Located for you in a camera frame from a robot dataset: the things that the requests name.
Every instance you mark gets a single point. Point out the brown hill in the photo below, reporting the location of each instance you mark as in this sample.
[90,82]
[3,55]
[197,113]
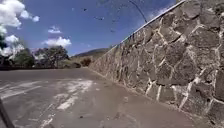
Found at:
[95,53]

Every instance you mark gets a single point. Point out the brown bush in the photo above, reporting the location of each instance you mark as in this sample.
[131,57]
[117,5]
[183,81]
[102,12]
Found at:
[86,62]

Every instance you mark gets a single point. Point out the grey asphalt road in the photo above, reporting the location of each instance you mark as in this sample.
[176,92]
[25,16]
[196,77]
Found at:
[83,103]

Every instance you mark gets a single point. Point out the group of trees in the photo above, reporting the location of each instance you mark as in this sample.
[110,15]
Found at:
[51,56]

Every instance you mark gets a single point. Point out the stone retaining wall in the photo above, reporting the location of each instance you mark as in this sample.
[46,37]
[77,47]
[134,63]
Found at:
[173,56]

